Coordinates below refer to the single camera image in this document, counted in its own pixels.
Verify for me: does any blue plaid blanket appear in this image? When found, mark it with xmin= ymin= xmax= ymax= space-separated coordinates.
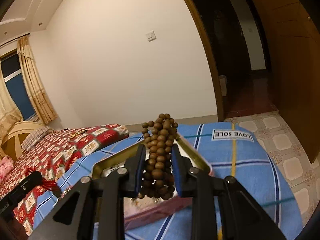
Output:
xmin=32 ymin=122 xmax=304 ymax=240

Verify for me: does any beige patterned curtain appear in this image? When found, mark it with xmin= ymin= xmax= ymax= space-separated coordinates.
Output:
xmin=17 ymin=35 xmax=58 ymax=125
xmin=0 ymin=67 xmax=24 ymax=143

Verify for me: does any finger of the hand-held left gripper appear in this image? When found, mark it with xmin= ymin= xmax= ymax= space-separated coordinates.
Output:
xmin=40 ymin=177 xmax=62 ymax=198

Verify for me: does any brown wooden door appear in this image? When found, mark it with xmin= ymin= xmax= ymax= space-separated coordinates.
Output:
xmin=241 ymin=0 xmax=320 ymax=164

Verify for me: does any red cord bracelet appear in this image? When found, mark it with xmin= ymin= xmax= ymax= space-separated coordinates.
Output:
xmin=26 ymin=167 xmax=59 ymax=193

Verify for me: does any window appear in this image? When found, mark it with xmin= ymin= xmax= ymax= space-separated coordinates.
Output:
xmin=0 ymin=52 xmax=38 ymax=123

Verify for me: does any dark hallway door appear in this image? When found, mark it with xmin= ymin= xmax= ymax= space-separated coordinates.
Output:
xmin=191 ymin=0 xmax=252 ymax=78

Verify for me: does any red patterned bedspread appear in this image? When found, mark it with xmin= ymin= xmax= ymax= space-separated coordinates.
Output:
xmin=0 ymin=124 xmax=130 ymax=238

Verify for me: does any pale waste bin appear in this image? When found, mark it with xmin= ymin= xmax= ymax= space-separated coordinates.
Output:
xmin=219 ymin=75 xmax=227 ymax=97

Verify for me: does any gold metal jewelry box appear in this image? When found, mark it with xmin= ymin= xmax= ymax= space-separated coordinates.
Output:
xmin=92 ymin=137 xmax=213 ymax=230

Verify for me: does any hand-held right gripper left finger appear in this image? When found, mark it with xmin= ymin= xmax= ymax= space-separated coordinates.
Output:
xmin=27 ymin=144 xmax=147 ymax=240

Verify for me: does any striped pillow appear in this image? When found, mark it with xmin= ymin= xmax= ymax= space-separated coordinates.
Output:
xmin=21 ymin=126 xmax=53 ymax=152

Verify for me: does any curtain rod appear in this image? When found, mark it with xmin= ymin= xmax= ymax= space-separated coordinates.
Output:
xmin=0 ymin=32 xmax=30 ymax=48

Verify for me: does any pink cloth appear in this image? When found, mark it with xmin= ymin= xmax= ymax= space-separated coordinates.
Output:
xmin=0 ymin=155 xmax=15 ymax=180

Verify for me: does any brown door frame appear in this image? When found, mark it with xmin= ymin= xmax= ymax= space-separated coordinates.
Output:
xmin=172 ymin=0 xmax=225 ymax=122

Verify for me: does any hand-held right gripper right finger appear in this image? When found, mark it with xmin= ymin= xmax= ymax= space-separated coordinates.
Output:
xmin=171 ymin=145 xmax=288 ymax=240

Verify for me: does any cream wooden headboard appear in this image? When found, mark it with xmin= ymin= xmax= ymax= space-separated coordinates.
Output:
xmin=0 ymin=121 xmax=45 ymax=161

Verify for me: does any brown wooden bead necklace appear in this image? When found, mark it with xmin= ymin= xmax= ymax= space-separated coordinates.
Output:
xmin=137 ymin=113 xmax=179 ymax=201

